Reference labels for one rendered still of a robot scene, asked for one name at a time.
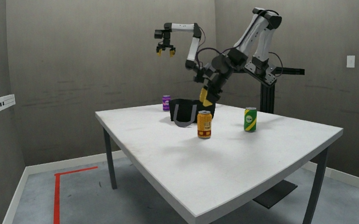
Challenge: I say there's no yellow drink can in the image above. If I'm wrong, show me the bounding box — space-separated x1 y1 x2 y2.
197 111 212 139

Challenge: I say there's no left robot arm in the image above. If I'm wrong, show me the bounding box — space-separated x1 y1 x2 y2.
211 8 282 85

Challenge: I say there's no green and yellow soda can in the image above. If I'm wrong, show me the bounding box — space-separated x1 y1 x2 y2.
244 107 257 132

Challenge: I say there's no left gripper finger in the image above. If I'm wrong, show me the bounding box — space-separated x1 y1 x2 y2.
203 92 212 107
200 89 206 103

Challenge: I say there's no black tote bag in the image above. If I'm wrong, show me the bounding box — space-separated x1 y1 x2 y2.
168 99 216 127

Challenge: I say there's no purple drink can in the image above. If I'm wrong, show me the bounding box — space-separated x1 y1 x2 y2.
163 96 171 111

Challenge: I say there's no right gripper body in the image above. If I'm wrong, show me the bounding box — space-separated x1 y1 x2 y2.
156 39 176 53

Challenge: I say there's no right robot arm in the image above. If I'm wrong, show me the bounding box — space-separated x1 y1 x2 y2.
154 23 202 73

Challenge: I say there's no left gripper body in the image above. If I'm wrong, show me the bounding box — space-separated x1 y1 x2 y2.
202 74 227 104

